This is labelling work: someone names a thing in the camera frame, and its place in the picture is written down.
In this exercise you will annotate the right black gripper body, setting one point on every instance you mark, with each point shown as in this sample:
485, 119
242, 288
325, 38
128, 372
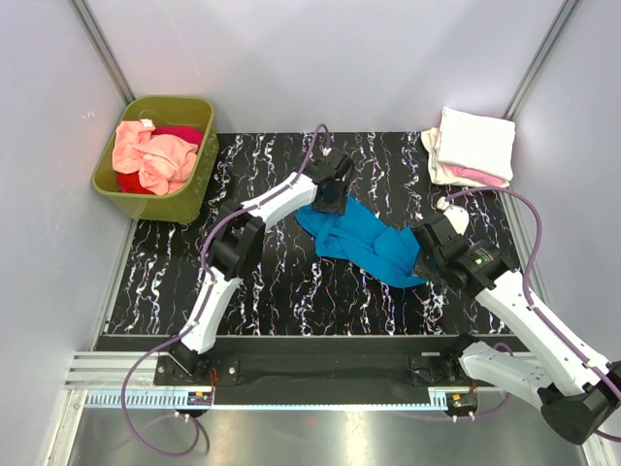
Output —
431, 268

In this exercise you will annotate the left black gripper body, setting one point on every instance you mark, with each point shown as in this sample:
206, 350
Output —
337, 201

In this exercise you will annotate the blue t shirt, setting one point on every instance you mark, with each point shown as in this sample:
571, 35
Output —
386, 253

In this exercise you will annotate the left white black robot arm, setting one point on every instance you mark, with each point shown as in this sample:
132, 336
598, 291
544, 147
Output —
235, 246

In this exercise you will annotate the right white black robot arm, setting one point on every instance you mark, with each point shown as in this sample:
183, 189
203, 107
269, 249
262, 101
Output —
574, 387

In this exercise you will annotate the pink folded t shirt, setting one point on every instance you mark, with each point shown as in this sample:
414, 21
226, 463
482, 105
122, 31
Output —
457, 175

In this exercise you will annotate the black marble pattern mat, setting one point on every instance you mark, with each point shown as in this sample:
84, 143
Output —
293, 292

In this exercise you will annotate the cream folded t shirt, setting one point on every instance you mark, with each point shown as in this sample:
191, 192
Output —
428, 139

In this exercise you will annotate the salmon pink t shirt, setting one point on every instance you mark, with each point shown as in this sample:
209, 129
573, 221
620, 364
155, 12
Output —
150, 157

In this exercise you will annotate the olive green plastic bin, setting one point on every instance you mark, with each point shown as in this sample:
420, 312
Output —
159, 160

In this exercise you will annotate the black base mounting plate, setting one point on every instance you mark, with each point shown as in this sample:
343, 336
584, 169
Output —
349, 369

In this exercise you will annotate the red t shirt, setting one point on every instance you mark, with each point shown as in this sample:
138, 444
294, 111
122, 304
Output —
182, 133

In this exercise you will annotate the right aluminium frame post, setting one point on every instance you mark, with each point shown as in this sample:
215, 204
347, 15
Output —
547, 46

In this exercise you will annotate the aluminium frame post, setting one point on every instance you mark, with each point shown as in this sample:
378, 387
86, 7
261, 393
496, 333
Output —
547, 46
96, 36

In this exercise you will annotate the left aluminium frame post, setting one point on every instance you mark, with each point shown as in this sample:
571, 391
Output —
96, 36

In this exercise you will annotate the aluminium cable duct rail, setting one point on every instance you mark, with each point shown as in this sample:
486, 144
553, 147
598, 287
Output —
194, 401

